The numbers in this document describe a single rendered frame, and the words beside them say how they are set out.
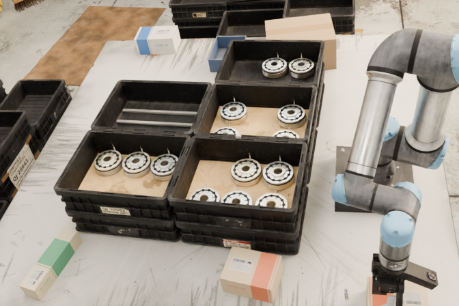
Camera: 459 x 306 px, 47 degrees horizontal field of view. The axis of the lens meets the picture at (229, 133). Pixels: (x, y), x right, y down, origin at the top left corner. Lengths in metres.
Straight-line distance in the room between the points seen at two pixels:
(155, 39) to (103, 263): 1.24
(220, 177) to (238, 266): 0.33
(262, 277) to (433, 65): 0.76
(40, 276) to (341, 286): 0.94
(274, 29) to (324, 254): 1.13
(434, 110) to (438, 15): 2.70
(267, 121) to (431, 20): 2.38
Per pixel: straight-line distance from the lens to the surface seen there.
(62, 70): 4.20
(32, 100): 3.30
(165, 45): 2.69
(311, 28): 2.45
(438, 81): 1.45
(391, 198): 1.40
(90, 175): 1.98
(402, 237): 1.32
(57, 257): 1.88
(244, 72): 2.27
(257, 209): 1.58
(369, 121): 1.41
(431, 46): 1.42
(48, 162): 2.32
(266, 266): 1.65
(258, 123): 2.00
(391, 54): 1.42
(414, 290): 1.62
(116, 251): 1.89
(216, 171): 1.85
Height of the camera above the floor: 2.15
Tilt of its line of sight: 42 degrees down
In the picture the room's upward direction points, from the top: 10 degrees counter-clockwise
